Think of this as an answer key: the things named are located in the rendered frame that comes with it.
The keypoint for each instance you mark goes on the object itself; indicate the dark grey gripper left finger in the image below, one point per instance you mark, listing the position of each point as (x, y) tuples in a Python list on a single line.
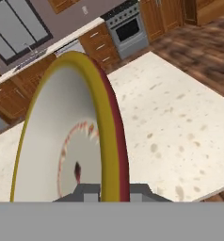
[(85, 192)]

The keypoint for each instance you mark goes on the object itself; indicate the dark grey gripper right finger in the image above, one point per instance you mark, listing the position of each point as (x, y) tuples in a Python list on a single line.
[(142, 192)]

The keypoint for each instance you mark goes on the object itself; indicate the yellow rimmed red white bowl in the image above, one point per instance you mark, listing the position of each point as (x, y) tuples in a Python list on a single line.
[(54, 131)]

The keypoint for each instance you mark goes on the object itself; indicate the wooden base cupboard run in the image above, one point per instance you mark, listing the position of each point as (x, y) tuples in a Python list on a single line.
[(16, 94)]

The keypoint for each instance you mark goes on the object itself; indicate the stainless steel dishwasher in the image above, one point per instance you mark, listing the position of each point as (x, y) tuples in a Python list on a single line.
[(70, 48)]

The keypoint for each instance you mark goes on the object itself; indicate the silver sink tap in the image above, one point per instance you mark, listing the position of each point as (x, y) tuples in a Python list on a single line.
[(30, 50)]

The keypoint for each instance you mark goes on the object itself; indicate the stainless steel oven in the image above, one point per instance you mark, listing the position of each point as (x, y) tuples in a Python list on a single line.
[(128, 28)]

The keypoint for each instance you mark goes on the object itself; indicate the dark framed window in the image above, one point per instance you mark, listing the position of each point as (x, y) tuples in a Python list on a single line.
[(16, 27)]

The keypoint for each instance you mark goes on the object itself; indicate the wooden tall cupboard run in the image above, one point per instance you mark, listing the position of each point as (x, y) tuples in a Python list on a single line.
[(176, 14)]

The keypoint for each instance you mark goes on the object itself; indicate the white wall socket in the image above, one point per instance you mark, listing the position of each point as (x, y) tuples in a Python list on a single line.
[(85, 10)]

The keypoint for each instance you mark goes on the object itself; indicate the wooden wall cupboard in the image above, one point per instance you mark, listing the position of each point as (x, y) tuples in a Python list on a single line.
[(63, 5)]

